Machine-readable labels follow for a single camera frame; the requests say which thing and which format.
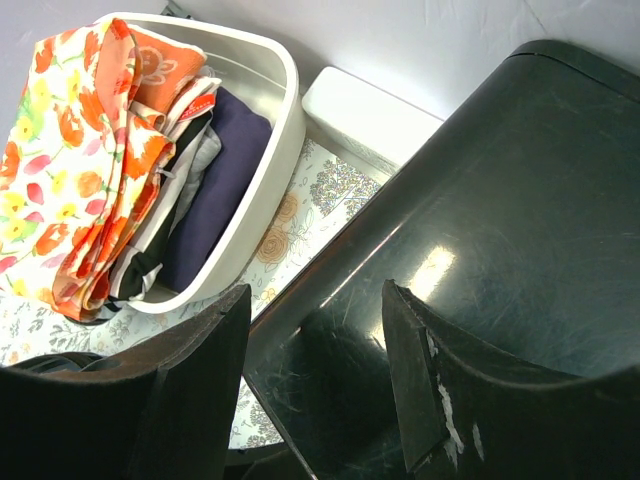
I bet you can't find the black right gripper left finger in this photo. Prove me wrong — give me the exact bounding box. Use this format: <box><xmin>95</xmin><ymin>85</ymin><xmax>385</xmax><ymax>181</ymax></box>
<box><xmin>1</xmin><ymin>285</ymin><xmax>251</xmax><ymax>479</ymax></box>

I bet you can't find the dark purple garment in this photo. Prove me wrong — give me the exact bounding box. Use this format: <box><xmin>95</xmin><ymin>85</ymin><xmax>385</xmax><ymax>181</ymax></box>
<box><xmin>159</xmin><ymin>87</ymin><xmax>272</xmax><ymax>292</ymax></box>

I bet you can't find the grey garment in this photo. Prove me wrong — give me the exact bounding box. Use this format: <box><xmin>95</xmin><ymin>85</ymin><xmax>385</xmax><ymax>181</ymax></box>
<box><xmin>171</xmin><ymin>125</ymin><xmax>222</xmax><ymax>231</ymax></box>

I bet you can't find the white device at right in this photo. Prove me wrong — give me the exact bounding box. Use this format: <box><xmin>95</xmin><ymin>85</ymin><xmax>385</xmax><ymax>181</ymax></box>
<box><xmin>302</xmin><ymin>67</ymin><xmax>443</xmax><ymax>176</ymax></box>

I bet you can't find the orange floral cloth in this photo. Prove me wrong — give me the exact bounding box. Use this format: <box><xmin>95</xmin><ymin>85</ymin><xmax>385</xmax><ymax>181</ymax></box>
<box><xmin>1</xmin><ymin>18</ymin><xmax>175</xmax><ymax>323</ymax></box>

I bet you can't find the black storage box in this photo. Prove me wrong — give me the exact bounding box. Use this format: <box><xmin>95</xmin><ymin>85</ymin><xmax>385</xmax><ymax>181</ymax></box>
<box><xmin>244</xmin><ymin>40</ymin><xmax>639</xmax><ymax>479</ymax></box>

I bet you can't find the floral fern table mat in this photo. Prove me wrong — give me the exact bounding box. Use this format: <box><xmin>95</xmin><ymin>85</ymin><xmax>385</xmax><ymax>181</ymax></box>
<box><xmin>0</xmin><ymin>137</ymin><xmax>396</xmax><ymax>451</ymax></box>

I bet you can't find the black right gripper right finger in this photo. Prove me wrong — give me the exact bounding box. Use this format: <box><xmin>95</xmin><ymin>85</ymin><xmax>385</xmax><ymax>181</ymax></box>
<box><xmin>382</xmin><ymin>280</ymin><xmax>639</xmax><ymax>479</ymax></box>

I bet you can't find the orange bunny print towel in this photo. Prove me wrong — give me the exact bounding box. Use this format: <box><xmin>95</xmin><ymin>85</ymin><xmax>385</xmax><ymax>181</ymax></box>
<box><xmin>129</xmin><ymin>24</ymin><xmax>206</xmax><ymax>115</ymax></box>

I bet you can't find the cream plastic basin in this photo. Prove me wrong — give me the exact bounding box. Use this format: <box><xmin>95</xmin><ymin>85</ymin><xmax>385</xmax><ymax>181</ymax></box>
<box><xmin>117</xmin><ymin>12</ymin><xmax>306</xmax><ymax>314</ymax></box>

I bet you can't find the black white striped cloth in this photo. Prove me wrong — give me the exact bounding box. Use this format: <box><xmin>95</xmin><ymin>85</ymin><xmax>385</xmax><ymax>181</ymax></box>
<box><xmin>107</xmin><ymin>74</ymin><xmax>224</xmax><ymax>314</ymax></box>

